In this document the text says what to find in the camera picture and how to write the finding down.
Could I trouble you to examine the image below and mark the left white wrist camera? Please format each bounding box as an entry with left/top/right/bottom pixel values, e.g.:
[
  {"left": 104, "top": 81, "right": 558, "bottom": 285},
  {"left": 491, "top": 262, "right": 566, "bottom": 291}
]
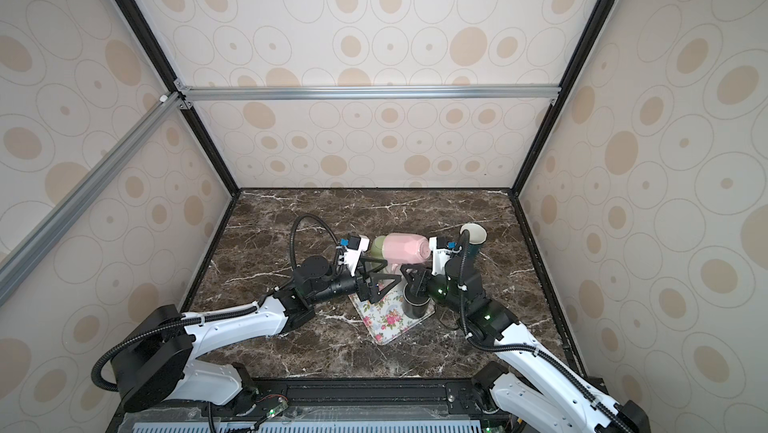
[{"left": 339, "top": 235, "right": 370, "bottom": 276}]

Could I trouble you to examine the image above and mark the floral rectangular serving tray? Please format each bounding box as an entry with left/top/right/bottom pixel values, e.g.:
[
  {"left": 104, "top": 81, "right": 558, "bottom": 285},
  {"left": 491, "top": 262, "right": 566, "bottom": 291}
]
[{"left": 349, "top": 285, "right": 435, "bottom": 346}]

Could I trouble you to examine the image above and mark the light green ceramic mug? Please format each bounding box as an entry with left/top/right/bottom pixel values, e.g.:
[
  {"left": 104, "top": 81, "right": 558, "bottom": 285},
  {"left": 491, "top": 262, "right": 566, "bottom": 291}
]
[{"left": 368, "top": 235, "right": 386, "bottom": 259}]

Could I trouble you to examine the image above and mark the aluminium frame bar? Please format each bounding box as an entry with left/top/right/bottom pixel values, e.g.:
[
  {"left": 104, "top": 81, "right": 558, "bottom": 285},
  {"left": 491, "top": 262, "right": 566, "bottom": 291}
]
[
  {"left": 1, "top": 92, "right": 181, "bottom": 303},
  {"left": 181, "top": 84, "right": 561, "bottom": 101}
]

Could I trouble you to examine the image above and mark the left aluminium frame bar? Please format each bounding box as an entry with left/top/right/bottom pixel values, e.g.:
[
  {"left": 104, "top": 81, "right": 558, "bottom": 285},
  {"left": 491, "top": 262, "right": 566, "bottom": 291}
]
[{"left": 1, "top": 92, "right": 181, "bottom": 303}]

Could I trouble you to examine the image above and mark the green circuit board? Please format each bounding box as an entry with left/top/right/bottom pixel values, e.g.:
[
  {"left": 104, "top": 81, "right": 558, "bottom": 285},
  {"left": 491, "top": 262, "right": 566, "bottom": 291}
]
[{"left": 254, "top": 394, "right": 289, "bottom": 425}]

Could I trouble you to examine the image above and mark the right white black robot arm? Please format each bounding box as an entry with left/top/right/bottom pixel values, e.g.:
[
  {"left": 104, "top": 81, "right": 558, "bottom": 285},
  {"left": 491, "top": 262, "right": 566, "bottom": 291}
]
[{"left": 399, "top": 223, "right": 651, "bottom": 432}]

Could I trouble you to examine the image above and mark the pink ceramic mug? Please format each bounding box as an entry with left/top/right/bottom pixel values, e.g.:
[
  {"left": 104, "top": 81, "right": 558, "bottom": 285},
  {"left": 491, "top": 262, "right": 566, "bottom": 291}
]
[{"left": 382, "top": 233, "right": 431, "bottom": 265}]

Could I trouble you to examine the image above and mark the back aluminium frame bar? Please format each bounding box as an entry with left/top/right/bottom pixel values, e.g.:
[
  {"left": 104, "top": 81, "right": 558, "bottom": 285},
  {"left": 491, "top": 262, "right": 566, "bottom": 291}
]
[{"left": 181, "top": 84, "right": 561, "bottom": 101}]

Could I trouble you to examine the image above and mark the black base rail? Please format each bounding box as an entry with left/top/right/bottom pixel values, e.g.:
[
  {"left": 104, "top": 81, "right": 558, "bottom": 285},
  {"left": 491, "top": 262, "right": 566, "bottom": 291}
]
[{"left": 108, "top": 374, "right": 539, "bottom": 432}]

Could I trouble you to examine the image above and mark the black metal cup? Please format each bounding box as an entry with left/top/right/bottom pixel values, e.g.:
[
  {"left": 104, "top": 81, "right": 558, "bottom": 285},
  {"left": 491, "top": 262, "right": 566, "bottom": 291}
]
[{"left": 403, "top": 291, "right": 430, "bottom": 320}]

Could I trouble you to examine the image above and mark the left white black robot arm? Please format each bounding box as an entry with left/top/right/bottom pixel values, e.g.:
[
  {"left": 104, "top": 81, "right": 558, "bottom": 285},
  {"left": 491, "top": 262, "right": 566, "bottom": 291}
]
[{"left": 90, "top": 213, "right": 402, "bottom": 412}]

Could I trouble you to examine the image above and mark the dark green ceramic mug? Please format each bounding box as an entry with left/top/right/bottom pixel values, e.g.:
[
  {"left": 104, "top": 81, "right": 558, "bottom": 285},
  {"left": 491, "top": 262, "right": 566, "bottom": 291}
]
[{"left": 460, "top": 223, "right": 487, "bottom": 260}]

